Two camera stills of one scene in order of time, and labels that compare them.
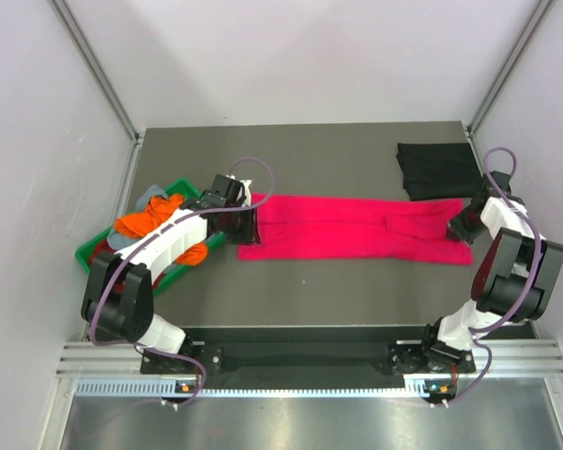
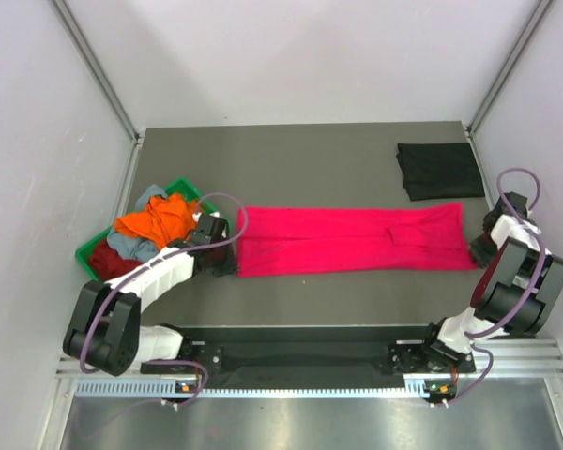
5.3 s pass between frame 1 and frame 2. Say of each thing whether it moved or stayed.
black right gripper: moved
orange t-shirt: stayed
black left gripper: moved
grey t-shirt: stayed
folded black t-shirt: stayed
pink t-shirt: moved
